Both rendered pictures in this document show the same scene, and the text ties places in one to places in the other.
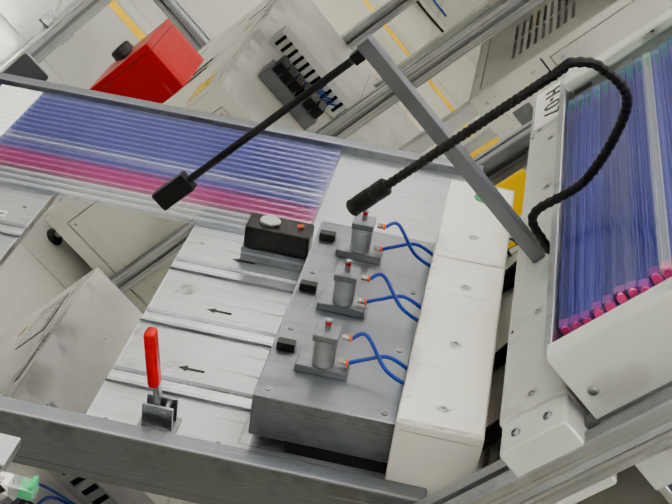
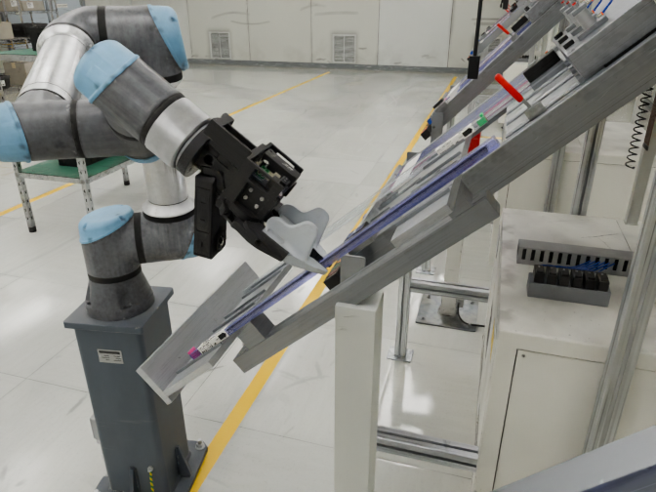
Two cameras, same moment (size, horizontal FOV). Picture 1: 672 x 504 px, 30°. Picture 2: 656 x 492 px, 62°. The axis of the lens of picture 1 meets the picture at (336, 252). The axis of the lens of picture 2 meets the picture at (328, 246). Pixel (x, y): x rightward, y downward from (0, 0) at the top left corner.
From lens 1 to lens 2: 61 cm
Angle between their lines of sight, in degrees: 32
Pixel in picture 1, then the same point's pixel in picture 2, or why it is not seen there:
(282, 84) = not seen: hidden behind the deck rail
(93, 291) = (508, 214)
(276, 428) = (594, 61)
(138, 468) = (548, 137)
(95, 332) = (521, 223)
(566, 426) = not seen: outside the picture
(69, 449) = (511, 160)
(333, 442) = (629, 38)
